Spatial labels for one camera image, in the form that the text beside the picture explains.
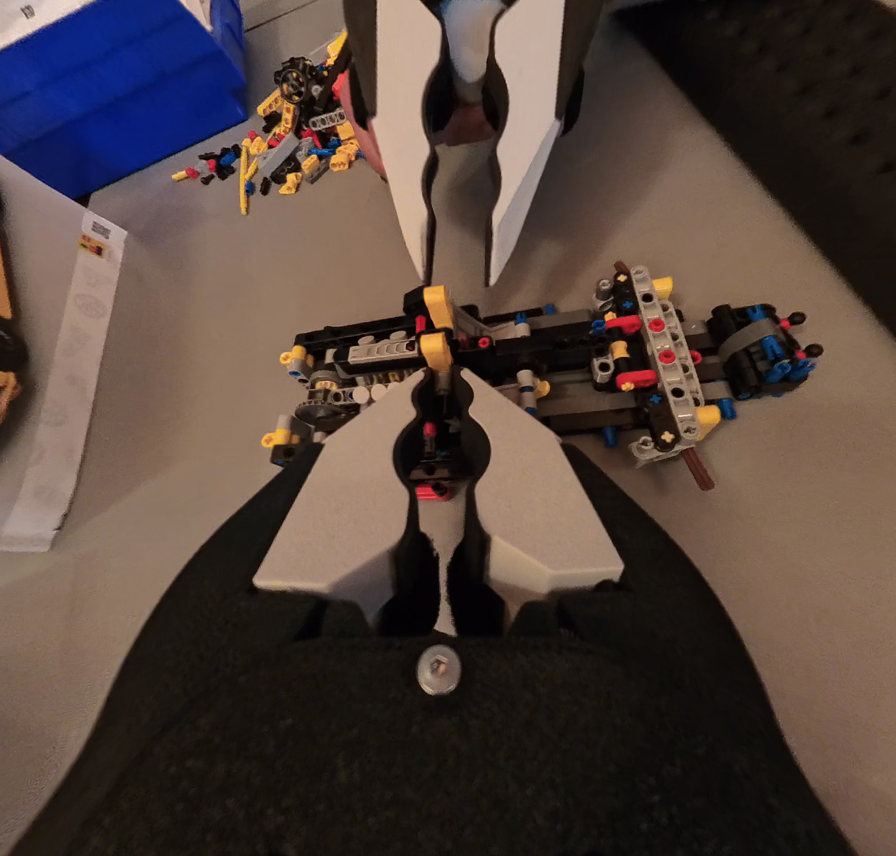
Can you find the person's right hand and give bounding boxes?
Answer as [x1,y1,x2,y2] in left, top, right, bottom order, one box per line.
[363,102,501,183]

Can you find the brick-built toy car chassis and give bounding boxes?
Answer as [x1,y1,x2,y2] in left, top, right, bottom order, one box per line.
[260,261,826,503]

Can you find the grey desk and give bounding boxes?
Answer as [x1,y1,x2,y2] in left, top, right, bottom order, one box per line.
[0,0,896,856]

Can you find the pile of loose bricks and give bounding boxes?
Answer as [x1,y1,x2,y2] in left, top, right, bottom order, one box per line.
[171,30,368,216]

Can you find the blue storage bin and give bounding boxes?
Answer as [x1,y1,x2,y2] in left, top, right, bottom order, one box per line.
[0,0,249,202]

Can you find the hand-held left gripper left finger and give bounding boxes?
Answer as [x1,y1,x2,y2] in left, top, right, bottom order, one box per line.
[251,369,443,638]

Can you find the toy car instruction booklet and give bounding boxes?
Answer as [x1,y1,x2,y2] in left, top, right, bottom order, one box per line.
[0,154,129,554]

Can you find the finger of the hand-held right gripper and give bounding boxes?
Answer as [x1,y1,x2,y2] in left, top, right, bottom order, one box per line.
[485,0,568,289]
[374,0,447,286]

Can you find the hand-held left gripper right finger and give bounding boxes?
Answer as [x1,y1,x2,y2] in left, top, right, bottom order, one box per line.
[450,368,625,638]

